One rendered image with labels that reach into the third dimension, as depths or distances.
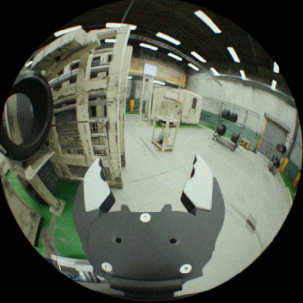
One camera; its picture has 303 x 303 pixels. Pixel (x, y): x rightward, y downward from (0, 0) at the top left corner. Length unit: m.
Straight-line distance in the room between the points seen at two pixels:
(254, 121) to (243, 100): 2.17
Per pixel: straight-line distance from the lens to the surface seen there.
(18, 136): 1.15
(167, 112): 4.35
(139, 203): 1.27
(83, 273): 0.56
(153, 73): 4.33
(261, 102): 10.64
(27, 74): 0.81
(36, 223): 1.66
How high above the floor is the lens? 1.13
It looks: 29 degrees down
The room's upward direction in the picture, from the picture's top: 7 degrees clockwise
